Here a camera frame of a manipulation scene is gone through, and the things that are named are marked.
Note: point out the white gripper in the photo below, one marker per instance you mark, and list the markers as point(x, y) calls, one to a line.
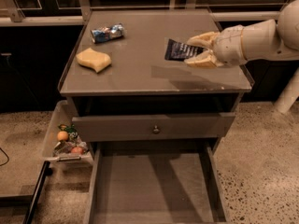
point(230, 46)

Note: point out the dark blue rxbar wrapper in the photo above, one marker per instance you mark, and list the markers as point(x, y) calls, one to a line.
point(177, 51)

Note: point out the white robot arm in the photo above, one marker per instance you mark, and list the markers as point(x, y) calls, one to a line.
point(273, 40)

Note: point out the grey top drawer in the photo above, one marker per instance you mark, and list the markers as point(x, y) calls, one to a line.
point(139, 127)

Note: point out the grey wooden drawer cabinet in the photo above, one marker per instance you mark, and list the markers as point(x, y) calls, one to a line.
point(140, 81)

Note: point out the round metal drawer knob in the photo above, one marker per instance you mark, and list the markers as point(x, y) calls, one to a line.
point(156, 130)

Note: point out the open grey middle drawer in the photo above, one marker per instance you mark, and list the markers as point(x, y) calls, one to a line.
point(155, 183)

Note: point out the white pole leg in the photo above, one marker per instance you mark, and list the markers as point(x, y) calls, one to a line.
point(289, 95)

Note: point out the blue white crushed can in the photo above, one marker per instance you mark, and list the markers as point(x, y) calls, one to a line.
point(107, 33)

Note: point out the yellow wavy sponge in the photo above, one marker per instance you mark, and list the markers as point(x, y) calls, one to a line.
point(93, 59)

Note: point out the green snack packet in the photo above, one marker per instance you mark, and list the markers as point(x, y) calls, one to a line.
point(72, 132)

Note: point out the red apple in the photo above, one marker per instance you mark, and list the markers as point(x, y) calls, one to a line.
point(77, 150)

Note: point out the orange fruit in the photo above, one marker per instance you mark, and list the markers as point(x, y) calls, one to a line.
point(62, 136)

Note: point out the silver foil snack bag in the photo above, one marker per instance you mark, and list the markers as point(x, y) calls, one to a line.
point(64, 147)

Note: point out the white metal railing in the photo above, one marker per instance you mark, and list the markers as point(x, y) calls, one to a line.
point(43, 14)

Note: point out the black metal bar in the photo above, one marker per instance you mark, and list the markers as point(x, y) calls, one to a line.
point(45, 171)

